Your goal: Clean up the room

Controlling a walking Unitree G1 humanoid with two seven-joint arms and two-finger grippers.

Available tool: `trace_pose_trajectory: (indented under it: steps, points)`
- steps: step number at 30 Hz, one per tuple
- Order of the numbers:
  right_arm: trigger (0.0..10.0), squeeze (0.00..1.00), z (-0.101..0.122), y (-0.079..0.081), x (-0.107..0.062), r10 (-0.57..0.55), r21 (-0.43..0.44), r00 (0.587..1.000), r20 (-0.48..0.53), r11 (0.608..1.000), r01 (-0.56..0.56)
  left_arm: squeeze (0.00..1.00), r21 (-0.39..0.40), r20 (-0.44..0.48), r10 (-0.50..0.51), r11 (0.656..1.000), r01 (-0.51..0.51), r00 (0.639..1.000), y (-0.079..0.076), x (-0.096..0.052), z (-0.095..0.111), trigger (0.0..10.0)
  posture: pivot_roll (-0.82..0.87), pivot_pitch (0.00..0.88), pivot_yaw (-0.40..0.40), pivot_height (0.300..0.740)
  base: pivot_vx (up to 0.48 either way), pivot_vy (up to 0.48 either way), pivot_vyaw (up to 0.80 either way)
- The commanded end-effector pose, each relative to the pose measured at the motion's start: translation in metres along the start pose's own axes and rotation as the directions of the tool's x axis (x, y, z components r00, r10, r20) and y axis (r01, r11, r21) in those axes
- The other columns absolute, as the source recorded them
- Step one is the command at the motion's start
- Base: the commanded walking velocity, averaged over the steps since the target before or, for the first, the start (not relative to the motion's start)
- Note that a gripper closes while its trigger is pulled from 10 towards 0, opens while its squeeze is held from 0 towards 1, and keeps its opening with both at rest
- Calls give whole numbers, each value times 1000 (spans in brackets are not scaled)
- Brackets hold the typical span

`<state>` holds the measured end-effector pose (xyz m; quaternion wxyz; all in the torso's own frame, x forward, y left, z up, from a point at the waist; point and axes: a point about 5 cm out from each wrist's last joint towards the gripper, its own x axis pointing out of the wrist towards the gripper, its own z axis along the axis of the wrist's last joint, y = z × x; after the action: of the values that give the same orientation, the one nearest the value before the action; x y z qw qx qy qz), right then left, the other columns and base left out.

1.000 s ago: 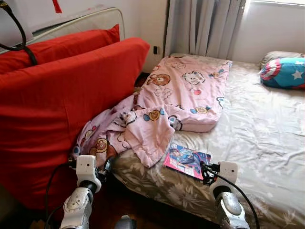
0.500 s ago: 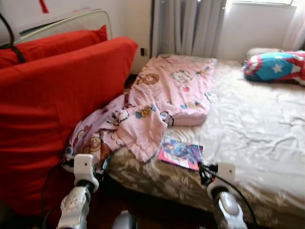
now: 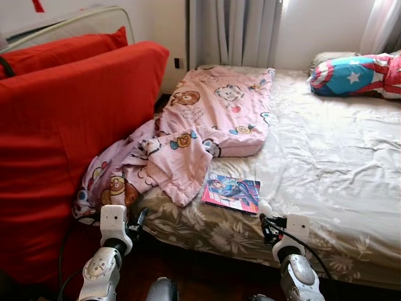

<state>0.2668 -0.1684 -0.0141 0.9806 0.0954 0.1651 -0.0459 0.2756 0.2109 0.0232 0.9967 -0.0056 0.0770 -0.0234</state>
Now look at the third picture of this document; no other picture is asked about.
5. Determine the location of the colourful comic book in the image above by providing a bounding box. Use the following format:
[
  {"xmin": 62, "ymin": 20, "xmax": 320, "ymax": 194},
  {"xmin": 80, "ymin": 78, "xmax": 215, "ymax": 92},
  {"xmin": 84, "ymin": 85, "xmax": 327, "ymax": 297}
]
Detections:
[{"xmin": 200, "ymin": 172, "xmax": 262, "ymax": 216}]

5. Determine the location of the bed with beige floral sheet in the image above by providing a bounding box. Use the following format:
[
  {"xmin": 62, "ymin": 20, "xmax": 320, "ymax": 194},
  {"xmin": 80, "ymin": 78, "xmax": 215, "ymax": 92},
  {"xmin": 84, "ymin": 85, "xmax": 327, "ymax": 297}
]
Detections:
[{"xmin": 135, "ymin": 51, "xmax": 401, "ymax": 290}]

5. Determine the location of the thick red cushion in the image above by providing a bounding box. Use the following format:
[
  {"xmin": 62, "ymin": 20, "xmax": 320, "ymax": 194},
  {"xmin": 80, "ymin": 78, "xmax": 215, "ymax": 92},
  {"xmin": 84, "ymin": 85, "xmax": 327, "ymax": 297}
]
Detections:
[{"xmin": 0, "ymin": 41, "xmax": 170, "ymax": 289}]

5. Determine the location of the pink cartoon bear blanket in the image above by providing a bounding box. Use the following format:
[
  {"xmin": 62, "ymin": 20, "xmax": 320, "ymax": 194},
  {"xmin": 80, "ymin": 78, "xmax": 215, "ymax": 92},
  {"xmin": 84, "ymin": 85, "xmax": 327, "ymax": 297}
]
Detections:
[{"xmin": 72, "ymin": 66, "xmax": 276, "ymax": 225}]

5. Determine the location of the red blue star bolster pillow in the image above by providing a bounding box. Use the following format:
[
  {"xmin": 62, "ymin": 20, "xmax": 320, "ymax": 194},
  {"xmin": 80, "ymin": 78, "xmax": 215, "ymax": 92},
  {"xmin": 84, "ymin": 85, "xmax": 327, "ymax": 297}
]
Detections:
[{"xmin": 309, "ymin": 53, "xmax": 401, "ymax": 100}]

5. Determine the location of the plain beige pillow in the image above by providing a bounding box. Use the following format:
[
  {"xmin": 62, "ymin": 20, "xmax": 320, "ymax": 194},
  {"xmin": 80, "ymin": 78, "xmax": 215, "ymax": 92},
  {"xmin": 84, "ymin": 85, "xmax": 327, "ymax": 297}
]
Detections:
[{"xmin": 310, "ymin": 50, "xmax": 361, "ymax": 73}]

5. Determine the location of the thin red cushion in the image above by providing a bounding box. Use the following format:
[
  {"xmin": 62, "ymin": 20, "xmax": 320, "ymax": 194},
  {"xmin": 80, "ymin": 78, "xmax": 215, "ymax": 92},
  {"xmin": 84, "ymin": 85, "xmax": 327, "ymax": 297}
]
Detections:
[{"xmin": 0, "ymin": 26, "xmax": 129, "ymax": 79}]

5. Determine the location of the grey pleated curtain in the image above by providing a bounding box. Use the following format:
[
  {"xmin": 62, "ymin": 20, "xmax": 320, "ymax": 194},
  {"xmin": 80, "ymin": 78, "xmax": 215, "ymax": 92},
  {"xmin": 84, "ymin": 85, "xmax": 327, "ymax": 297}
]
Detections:
[
  {"xmin": 188, "ymin": 0, "xmax": 284, "ymax": 68},
  {"xmin": 358, "ymin": 0, "xmax": 401, "ymax": 56}
]

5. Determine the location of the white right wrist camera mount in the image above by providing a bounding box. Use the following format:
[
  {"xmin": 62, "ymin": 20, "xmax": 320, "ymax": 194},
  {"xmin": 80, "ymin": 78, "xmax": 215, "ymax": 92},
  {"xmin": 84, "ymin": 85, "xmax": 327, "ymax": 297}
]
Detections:
[{"xmin": 283, "ymin": 213, "xmax": 311, "ymax": 248}]

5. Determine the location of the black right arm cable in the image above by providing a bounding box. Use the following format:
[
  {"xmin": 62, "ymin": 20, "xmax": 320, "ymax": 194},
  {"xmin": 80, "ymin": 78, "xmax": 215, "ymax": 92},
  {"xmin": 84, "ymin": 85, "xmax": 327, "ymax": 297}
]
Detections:
[{"xmin": 262, "ymin": 216, "xmax": 333, "ymax": 283}]

